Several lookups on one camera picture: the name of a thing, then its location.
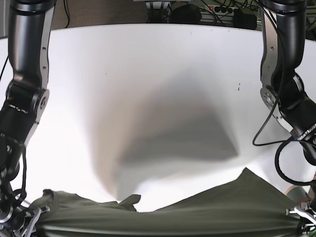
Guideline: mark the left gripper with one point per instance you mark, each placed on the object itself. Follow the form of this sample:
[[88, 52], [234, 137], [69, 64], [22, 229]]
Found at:
[[307, 216]]

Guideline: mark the olive green T-shirt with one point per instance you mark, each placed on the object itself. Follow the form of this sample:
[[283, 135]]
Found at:
[[245, 207]]

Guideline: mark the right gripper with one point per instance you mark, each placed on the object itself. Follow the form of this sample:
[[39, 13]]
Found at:
[[24, 221]]

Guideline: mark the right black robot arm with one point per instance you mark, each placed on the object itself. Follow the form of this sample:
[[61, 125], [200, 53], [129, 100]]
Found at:
[[29, 27]]

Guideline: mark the grey plant pot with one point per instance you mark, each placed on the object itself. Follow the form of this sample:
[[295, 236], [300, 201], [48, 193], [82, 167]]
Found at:
[[297, 194]]

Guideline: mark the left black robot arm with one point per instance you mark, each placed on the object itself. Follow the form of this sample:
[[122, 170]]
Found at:
[[283, 92]]

